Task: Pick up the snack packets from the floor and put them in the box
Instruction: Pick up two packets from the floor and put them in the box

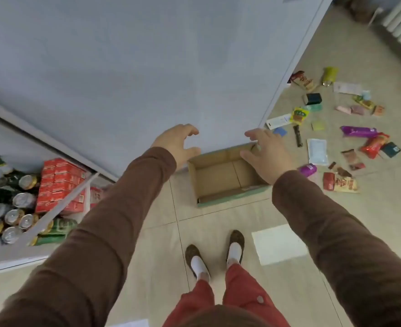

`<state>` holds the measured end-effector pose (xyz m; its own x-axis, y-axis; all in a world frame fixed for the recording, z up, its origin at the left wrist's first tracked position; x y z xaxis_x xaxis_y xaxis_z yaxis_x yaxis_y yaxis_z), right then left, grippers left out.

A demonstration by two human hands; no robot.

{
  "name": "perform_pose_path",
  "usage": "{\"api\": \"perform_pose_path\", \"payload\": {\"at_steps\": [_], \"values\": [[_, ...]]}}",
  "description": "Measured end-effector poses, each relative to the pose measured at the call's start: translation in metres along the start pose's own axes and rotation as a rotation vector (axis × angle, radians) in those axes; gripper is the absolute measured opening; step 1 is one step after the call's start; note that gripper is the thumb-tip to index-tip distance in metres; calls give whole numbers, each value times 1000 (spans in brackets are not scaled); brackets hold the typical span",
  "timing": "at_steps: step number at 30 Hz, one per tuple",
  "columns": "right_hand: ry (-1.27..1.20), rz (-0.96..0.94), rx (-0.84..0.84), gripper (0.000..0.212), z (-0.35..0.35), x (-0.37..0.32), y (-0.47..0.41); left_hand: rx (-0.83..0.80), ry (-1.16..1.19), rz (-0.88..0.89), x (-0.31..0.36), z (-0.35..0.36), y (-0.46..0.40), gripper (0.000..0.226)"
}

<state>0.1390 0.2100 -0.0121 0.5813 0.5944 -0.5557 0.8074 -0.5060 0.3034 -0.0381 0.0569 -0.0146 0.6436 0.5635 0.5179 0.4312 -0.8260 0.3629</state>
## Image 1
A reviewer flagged person's left hand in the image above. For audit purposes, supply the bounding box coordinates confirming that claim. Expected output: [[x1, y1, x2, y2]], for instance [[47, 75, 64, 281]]
[[150, 124, 202, 171]]

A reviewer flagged person's right hand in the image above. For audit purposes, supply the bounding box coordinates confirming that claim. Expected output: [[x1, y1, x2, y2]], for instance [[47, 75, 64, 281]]
[[239, 128, 298, 186]]

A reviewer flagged dark brown stick sachet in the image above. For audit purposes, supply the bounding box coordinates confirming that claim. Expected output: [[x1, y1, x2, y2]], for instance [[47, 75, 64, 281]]
[[293, 124, 304, 148]]

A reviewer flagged purple snack bag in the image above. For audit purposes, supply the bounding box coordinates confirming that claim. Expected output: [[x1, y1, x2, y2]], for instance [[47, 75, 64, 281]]
[[340, 125, 379, 139], [297, 163, 318, 178]]

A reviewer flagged white long card blue print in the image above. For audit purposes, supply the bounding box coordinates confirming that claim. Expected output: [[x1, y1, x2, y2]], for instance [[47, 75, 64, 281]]
[[265, 113, 293, 130]]

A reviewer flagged clear white pouch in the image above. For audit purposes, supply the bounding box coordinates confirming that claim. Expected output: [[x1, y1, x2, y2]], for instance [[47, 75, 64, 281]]
[[306, 138, 329, 167]]

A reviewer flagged yellow dried tofu packet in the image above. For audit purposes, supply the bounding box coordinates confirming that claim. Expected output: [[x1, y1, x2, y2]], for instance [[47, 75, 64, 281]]
[[352, 95, 375, 110], [290, 106, 310, 126]]

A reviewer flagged brown cardboard box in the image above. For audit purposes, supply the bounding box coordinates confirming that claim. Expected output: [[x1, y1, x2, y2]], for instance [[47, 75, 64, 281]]
[[187, 142, 272, 208]]

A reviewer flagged dark green box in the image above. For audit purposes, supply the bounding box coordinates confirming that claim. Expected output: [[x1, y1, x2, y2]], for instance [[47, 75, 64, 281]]
[[302, 93, 323, 106]]

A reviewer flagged beige red chip bag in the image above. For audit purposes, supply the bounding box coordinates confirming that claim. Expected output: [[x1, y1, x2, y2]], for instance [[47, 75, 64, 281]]
[[322, 172, 359, 194], [290, 70, 317, 92]]

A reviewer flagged small brown-red snack packet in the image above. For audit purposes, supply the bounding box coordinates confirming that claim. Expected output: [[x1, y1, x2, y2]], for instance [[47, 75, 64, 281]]
[[340, 149, 359, 164]]

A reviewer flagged yellow-green long snack bag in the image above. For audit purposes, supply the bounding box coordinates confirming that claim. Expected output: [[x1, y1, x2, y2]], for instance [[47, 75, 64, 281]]
[[321, 66, 339, 87]]

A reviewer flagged red snack bag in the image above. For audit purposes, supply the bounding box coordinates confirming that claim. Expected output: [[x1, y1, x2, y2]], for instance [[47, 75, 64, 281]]
[[360, 132, 390, 159]]

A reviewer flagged white printed pouch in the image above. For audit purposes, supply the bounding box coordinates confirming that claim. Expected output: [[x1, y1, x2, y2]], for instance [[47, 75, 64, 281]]
[[333, 81, 363, 96]]

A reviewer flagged dark teal packet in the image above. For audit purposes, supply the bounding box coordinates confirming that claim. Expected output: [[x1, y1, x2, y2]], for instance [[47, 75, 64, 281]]
[[380, 142, 401, 159]]

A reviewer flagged person's left forearm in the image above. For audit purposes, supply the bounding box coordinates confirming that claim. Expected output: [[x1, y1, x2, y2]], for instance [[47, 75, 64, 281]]
[[0, 147, 177, 327]]

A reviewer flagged person's right forearm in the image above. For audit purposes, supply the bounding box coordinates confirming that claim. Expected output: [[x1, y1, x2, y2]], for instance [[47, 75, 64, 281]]
[[272, 170, 401, 327]]

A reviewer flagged person's right leg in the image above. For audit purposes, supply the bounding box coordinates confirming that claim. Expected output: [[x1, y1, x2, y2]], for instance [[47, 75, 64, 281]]
[[222, 262, 289, 327]]

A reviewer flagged person's leg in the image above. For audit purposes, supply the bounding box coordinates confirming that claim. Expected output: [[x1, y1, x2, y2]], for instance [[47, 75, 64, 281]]
[[163, 274, 216, 327], [222, 262, 289, 327]]

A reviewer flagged person's left leg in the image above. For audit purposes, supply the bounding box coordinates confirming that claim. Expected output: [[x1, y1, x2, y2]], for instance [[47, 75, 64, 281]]
[[163, 274, 216, 327]]

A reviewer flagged right leopard print slipper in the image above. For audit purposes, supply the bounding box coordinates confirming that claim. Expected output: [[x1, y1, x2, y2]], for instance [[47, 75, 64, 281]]
[[226, 230, 245, 266]]

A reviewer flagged leopard print slipper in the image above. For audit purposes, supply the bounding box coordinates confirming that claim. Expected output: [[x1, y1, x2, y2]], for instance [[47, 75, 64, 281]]
[[226, 230, 245, 266], [185, 244, 211, 280]]

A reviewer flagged pale grey cabinet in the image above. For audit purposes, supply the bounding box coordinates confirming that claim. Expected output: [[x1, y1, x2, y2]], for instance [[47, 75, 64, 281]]
[[0, 0, 336, 183]]

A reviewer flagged right white sock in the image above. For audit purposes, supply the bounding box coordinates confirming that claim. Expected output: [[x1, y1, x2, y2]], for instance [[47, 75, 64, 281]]
[[227, 242, 243, 264]]

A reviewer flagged white sock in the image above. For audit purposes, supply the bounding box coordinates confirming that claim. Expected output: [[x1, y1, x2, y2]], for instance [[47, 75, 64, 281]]
[[227, 242, 243, 264], [190, 256, 209, 278]]

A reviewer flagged left leopard print slipper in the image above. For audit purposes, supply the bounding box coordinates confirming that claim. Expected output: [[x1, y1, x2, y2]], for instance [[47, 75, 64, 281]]
[[185, 244, 211, 280]]

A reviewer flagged stack of red cartons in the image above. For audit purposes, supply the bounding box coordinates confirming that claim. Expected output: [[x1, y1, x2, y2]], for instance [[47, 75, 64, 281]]
[[34, 158, 104, 215]]

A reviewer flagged left white sock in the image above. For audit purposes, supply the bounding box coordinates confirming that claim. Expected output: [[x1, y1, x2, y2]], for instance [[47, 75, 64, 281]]
[[190, 256, 209, 278]]

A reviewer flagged group of beverage cans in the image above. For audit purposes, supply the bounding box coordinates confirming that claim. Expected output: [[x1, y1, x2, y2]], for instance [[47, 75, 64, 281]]
[[0, 173, 78, 249]]

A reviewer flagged white shelf rack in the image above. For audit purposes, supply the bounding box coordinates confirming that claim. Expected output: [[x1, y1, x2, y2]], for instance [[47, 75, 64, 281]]
[[0, 114, 119, 277]]

